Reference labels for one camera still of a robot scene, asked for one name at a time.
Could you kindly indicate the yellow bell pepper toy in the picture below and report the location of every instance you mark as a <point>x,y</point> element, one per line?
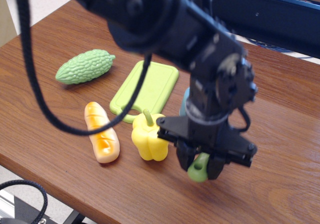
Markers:
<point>145,138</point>

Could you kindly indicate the green plastic cutting board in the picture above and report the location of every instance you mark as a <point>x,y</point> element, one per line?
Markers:
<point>154,93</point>

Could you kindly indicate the black metal frame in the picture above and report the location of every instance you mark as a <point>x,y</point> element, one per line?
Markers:
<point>290,24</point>

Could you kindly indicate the grey spatula green handle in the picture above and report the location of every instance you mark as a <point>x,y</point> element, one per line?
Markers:
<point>198,169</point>

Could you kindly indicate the toy bread loaf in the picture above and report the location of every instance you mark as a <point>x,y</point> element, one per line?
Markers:
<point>106,145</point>

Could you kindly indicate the green bitter gourd toy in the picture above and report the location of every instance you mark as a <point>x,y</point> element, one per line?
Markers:
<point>85,67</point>

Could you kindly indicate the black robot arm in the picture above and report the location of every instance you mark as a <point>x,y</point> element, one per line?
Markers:
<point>221,79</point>

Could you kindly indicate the blue plastic cup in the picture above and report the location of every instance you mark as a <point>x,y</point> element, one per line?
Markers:
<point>182,111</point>

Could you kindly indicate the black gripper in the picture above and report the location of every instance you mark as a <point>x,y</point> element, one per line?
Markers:
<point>221,141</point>

